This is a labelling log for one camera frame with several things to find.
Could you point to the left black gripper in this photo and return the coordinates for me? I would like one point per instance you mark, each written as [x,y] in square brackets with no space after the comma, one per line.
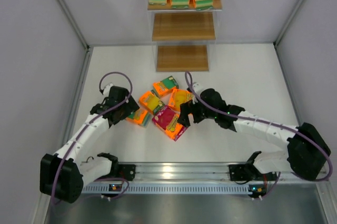
[126,109]

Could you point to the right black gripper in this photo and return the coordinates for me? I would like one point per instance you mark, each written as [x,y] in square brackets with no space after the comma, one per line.
[191,111]

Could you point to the orange Scrub Daddy box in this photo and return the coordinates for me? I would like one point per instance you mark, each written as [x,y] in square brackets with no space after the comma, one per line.
[179,97]

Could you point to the pink Scrub Mommy box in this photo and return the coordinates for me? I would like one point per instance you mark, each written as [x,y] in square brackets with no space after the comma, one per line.
[167,121]

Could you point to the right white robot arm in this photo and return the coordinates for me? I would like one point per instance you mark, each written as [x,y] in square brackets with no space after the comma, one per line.
[302,150]

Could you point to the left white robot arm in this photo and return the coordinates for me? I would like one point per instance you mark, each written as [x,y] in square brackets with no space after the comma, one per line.
[79,139]

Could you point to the clear acrylic shelf unit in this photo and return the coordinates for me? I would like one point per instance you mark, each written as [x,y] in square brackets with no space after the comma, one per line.
[217,19]

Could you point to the orange yellow sponge pack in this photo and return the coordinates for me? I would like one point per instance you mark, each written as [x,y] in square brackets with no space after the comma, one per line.
[151,102]

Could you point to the small green orange sponge pack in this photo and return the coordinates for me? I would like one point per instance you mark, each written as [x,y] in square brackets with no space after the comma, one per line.
[165,86]

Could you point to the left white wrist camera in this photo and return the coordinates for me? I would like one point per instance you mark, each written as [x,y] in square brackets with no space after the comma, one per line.
[106,89]

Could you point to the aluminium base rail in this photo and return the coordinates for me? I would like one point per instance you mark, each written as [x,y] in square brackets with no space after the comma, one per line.
[189,172]

